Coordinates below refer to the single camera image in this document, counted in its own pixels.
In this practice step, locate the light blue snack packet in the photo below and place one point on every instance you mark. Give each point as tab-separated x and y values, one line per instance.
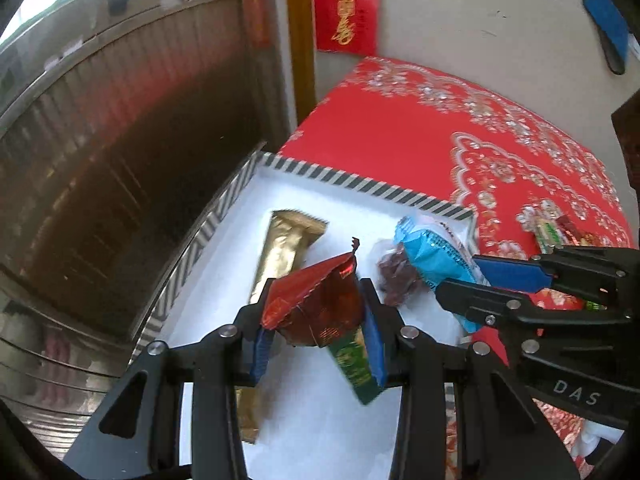
430	250

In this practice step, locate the clear dried dates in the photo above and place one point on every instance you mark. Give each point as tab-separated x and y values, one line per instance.
395	275

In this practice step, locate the dark green cracker packet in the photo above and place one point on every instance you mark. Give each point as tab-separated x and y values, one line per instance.
355	365

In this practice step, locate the gold foil snack packet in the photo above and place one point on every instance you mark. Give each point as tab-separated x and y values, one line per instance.
285	250

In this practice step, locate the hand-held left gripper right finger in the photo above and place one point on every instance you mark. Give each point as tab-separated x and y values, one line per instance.
375	350

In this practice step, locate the blue black hanging tool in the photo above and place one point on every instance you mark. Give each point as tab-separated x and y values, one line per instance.
607	25

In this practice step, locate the red paper door strip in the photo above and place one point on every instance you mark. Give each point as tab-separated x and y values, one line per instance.
250	5

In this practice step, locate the white box with striped rim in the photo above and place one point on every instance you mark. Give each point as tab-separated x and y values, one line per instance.
310	200

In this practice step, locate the dark red foil snack packet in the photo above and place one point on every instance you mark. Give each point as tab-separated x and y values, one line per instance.
320	305

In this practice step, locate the green grape snack packet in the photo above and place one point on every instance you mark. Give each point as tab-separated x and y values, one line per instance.
595	306

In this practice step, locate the brown slatted door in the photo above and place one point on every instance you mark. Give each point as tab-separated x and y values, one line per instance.
125	135

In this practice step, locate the red wall poster gold print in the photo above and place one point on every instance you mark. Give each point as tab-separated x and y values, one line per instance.
345	10

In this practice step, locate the maroon snack packet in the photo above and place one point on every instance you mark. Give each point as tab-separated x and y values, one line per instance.
580	235

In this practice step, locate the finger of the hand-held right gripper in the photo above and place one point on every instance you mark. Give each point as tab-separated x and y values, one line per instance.
480	305
515	272

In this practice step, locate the wooden door frame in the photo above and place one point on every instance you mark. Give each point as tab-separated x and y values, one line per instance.
300	35

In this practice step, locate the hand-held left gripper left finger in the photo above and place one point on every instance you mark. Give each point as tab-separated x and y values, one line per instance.
261	360

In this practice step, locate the dark brown wooden furniture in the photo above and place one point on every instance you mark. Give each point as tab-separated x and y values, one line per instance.
629	140

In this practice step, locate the red floral tablecloth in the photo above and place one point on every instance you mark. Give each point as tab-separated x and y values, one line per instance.
400	135

